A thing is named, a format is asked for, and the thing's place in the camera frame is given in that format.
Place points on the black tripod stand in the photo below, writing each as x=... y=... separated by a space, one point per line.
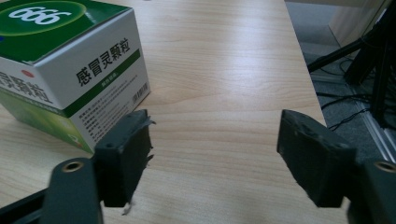
x=378 y=56

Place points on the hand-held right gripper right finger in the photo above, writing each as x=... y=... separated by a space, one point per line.
x=314 y=161

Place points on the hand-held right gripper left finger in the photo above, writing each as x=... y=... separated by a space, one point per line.
x=123 y=161

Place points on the metal floor rail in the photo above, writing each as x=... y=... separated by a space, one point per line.
x=378 y=133

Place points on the light wooden cabinet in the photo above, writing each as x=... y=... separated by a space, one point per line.
x=351 y=21

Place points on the green and white medicine box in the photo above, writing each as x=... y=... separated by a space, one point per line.
x=93 y=62

